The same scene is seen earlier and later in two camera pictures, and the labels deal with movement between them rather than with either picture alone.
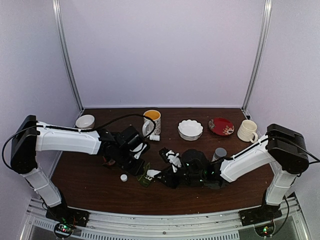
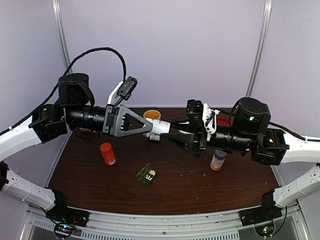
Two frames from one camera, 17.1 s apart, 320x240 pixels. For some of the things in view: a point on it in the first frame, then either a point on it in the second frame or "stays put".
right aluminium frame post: [266, 17] stays put
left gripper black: [136, 169] -> [113, 113]
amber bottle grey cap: [219, 153] stays put
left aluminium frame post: [57, 8] stays put
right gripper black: [171, 181] -> [198, 143]
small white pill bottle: [152, 172] -> [160, 127]
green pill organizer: [144, 181] stays put
